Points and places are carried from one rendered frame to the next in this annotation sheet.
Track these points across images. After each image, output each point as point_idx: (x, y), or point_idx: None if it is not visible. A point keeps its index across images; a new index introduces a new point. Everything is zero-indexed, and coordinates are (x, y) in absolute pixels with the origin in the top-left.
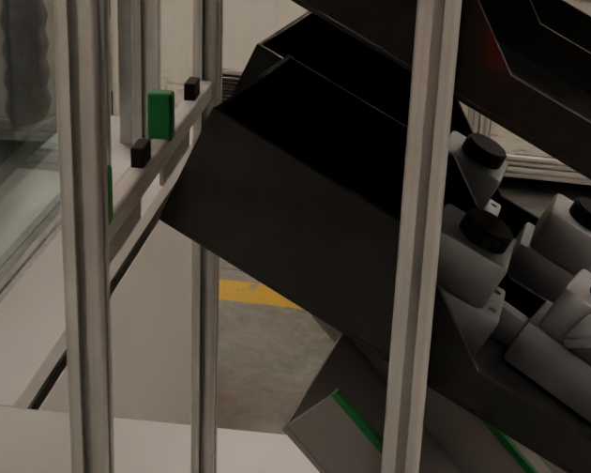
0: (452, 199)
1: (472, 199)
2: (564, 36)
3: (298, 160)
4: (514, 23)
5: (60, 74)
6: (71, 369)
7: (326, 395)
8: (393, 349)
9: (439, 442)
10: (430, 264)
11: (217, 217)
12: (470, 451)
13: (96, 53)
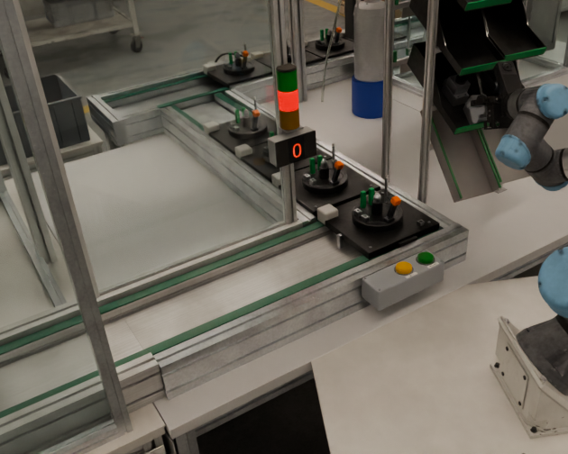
0: (473, 74)
1: (476, 75)
2: (533, 41)
3: (422, 56)
4: (483, 36)
5: (384, 32)
6: (383, 87)
7: (438, 111)
8: (423, 95)
9: (470, 133)
10: (427, 78)
11: (413, 65)
12: (474, 137)
13: (389, 30)
